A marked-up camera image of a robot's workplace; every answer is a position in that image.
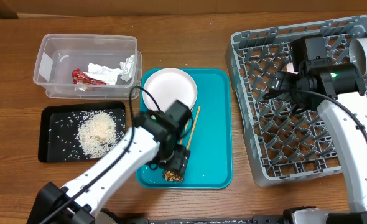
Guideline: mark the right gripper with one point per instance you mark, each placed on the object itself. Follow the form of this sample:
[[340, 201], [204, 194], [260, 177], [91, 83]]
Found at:
[[280, 80]]

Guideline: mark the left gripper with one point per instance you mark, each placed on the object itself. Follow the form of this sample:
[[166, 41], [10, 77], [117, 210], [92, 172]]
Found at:
[[178, 161]]

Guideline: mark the pink bowl with rice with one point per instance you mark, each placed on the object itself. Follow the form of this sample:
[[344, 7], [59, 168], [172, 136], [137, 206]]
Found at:
[[290, 68]]

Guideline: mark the brown food scrap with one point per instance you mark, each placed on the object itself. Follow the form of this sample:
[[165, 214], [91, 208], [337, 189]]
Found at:
[[172, 176]]

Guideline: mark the white napkin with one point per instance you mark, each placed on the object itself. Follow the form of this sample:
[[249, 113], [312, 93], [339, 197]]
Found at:
[[110, 76]]

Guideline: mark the red snack wrapper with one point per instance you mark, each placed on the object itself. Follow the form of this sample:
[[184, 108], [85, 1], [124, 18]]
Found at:
[[79, 77]]

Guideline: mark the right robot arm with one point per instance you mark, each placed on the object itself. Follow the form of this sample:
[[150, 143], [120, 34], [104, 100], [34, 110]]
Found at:
[[338, 94]]

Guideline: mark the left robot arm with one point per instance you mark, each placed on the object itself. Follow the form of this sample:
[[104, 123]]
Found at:
[[152, 140]]

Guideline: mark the grey dishwasher rack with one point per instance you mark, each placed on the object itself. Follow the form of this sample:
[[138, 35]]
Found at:
[[284, 147]]

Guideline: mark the teal serving tray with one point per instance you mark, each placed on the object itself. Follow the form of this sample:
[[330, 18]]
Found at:
[[210, 165]]

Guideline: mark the left wooden chopstick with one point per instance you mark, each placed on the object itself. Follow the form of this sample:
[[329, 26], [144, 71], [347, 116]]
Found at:
[[185, 132]]

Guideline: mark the wooden chopstick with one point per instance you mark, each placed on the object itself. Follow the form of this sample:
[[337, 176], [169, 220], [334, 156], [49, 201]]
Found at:
[[193, 127], [185, 132]]

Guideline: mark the right wooden chopstick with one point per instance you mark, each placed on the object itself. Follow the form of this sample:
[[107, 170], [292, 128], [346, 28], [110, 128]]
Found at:
[[193, 127]]

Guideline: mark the large white plate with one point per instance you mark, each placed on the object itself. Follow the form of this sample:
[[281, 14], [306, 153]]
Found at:
[[170, 84]]

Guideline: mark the pile of rice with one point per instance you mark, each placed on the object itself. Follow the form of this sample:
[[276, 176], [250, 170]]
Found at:
[[97, 135]]

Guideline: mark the black tray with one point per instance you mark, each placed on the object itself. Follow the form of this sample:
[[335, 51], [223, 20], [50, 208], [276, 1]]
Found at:
[[59, 126]]

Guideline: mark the clear plastic bin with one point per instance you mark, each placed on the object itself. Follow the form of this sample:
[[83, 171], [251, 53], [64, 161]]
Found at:
[[60, 54]]

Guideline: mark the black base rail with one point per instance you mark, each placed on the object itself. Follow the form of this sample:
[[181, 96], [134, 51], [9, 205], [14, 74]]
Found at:
[[257, 219]]

